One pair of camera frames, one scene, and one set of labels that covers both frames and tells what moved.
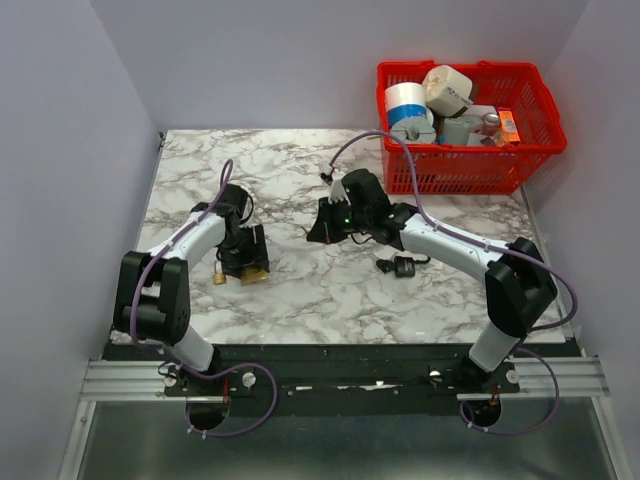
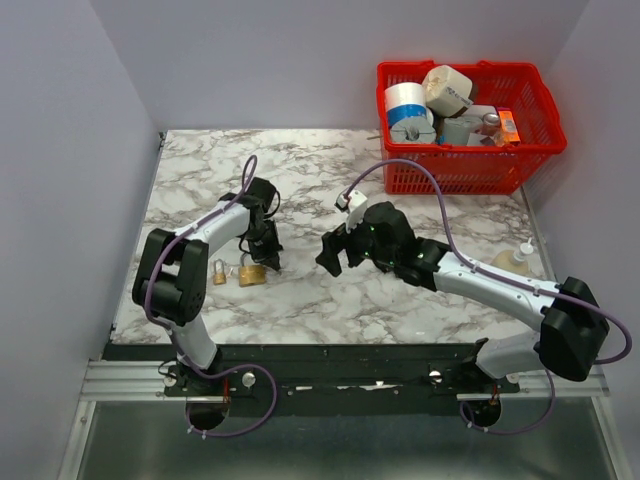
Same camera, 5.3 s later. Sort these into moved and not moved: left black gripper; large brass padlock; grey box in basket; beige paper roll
Moved: left black gripper
Not moved: large brass padlock; grey box in basket; beige paper roll
